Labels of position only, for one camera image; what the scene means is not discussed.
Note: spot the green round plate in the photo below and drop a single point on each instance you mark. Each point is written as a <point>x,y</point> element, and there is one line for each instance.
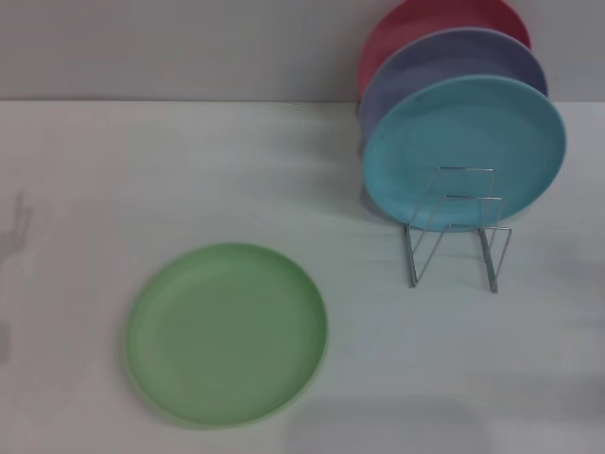
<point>227,336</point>

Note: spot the cyan round plate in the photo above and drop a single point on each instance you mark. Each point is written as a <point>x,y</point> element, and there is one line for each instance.
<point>463,137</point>

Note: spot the purple round plate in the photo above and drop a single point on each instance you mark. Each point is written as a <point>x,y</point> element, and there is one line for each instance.
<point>449,61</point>

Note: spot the red round plate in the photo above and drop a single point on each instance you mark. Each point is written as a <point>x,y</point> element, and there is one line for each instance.
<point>439,19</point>

